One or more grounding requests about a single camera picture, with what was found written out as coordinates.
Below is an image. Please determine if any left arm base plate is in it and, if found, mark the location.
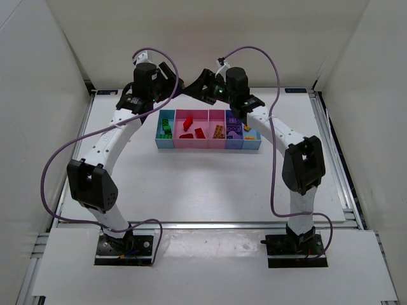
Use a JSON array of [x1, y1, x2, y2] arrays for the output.
[[93, 232, 154, 266]]

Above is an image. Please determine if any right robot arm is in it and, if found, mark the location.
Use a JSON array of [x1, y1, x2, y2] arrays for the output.
[[183, 67, 326, 243]]

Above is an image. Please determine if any red flower lego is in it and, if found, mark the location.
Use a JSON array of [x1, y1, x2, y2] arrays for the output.
[[179, 133, 194, 139]]

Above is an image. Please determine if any light blue left bin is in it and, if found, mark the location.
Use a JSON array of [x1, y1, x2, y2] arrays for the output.
[[155, 109, 176, 149]]

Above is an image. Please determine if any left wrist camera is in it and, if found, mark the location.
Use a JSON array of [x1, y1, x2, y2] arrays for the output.
[[132, 50, 153, 66]]

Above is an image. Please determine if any red curved lego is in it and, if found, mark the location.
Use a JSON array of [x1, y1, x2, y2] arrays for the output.
[[195, 128, 206, 139]]

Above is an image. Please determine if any small pink bin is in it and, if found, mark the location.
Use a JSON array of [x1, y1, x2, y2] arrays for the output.
[[209, 110, 226, 149]]

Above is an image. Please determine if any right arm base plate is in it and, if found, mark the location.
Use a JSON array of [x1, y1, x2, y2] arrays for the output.
[[261, 234, 328, 269]]

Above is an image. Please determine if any brown lego plate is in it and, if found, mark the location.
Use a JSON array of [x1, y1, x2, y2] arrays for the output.
[[212, 125, 225, 139]]

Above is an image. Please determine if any large pink bin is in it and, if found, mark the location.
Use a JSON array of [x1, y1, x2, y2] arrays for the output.
[[173, 109, 209, 149]]

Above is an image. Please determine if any lavender lego piece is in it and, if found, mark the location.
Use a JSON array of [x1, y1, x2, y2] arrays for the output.
[[226, 117, 240, 125]]

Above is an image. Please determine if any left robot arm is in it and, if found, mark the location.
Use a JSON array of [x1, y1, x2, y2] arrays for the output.
[[67, 62, 182, 239]]

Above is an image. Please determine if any light blue right bin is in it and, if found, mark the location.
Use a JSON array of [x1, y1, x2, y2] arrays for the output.
[[242, 125, 261, 151]]

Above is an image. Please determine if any red semicircle lego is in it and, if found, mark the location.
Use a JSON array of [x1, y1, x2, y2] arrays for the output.
[[183, 116, 193, 132]]

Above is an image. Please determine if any light blue bin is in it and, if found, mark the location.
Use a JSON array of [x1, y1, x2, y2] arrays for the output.
[[155, 109, 176, 149], [242, 125, 261, 151]]

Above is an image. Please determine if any small green lego brick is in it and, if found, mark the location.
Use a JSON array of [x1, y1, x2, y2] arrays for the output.
[[159, 134, 172, 139]]

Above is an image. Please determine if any aluminium front rail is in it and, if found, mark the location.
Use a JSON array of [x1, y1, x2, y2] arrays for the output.
[[55, 219, 359, 230]]

